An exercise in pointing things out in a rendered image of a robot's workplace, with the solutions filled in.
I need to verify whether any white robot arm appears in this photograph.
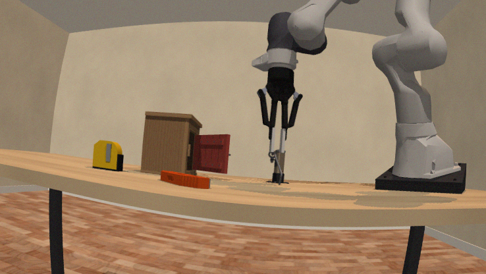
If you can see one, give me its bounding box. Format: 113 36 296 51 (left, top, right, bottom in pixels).
252 0 461 179

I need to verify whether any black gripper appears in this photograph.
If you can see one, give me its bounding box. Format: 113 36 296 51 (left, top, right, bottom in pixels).
257 67 303 153

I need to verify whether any yellow tape measure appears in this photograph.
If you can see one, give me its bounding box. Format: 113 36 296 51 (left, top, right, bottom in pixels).
92 140 124 172

